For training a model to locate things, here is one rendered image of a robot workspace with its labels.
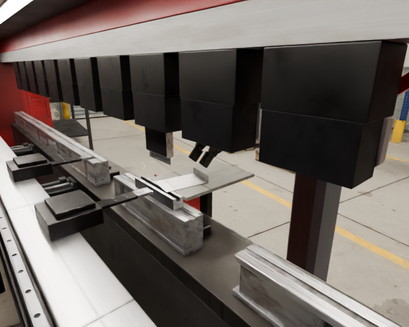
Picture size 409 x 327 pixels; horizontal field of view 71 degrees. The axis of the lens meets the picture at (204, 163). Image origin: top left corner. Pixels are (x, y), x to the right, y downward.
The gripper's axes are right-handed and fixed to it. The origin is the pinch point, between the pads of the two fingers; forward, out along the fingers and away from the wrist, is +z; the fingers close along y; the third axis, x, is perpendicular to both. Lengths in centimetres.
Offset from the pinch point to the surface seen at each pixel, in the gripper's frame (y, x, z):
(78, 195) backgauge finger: 2.7, -24.1, 23.9
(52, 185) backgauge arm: -57, -15, 40
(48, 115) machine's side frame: -214, -11, 30
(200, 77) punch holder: 23.3, -25.1, -9.3
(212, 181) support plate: 4.0, 5.4, 3.8
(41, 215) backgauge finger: 6.3, -29.2, 29.8
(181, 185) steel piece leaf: 2.4, -1.8, 9.6
